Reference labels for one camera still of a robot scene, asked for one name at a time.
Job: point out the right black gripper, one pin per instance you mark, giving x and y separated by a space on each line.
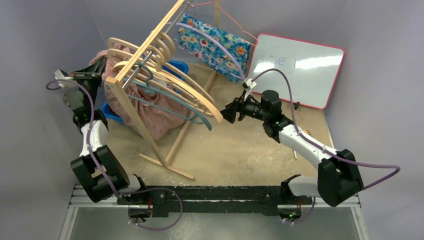
237 110

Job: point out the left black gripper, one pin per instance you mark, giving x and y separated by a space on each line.
92 74

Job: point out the blue-grey plastic hanger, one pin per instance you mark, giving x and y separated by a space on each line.
198 117

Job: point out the pink garment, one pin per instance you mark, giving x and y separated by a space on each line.
157 121

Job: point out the blue floral cloth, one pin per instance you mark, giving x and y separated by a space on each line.
215 46

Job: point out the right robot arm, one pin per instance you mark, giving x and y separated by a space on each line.
338 176

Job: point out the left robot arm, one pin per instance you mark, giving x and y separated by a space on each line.
97 169

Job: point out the wooden clothes rack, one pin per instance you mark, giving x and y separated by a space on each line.
143 73

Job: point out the orange card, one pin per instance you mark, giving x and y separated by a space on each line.
307 132

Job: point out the blue plastic bin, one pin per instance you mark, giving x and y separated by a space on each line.
179 65

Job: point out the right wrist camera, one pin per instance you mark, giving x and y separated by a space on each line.
248 85

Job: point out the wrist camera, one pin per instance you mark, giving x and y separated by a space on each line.
63 80
248 85

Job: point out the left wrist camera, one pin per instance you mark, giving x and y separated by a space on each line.
63 80

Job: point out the whiteboard with pink frame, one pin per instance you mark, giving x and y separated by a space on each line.
300 71

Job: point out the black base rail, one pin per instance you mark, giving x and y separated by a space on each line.
160 201

